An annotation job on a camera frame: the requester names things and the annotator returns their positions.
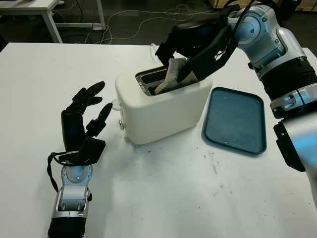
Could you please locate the white toaster power cord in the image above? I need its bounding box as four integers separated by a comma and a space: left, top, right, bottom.
150, 43, 160, 62

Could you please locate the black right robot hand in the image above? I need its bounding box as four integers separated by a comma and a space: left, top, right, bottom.
155, 11, 223, 84

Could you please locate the white desk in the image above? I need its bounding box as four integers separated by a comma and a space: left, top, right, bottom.
0, 0, 106, 44

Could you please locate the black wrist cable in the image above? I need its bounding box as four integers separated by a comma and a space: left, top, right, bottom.
46, 152, 75, 193
215, 0, 265, 61

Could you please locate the white floor cable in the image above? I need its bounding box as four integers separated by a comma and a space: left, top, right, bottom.
103, 4, 216, 45

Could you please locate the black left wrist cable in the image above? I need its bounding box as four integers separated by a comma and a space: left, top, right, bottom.
46, 152, 75, 193

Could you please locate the cream white toaster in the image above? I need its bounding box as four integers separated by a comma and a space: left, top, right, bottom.
115, 64, 213, 145

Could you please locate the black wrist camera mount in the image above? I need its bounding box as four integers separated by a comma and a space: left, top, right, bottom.
193, 9, 239, 81
53, 136, 106, 166

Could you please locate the black trash bin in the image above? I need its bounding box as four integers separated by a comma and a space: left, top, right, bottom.
278, 0, 302, 21

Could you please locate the slice of bread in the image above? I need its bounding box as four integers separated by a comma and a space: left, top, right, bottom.
154, 57, 199, 95

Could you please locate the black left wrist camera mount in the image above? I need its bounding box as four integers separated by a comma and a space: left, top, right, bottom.
53, 136, 106, 166

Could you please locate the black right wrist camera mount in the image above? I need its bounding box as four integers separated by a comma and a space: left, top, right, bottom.
193, 9, 239, 81

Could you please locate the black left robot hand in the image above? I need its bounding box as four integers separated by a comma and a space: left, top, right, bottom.
61, 80, 113, 152

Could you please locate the white toaster lever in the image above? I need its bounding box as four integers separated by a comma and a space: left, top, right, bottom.
110, 98, 123, 111

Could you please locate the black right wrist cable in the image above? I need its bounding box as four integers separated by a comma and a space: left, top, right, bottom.
215, 0, 265, 61

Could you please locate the blue plastic tray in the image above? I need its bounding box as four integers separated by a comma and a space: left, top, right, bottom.
202, 86, 267, 156

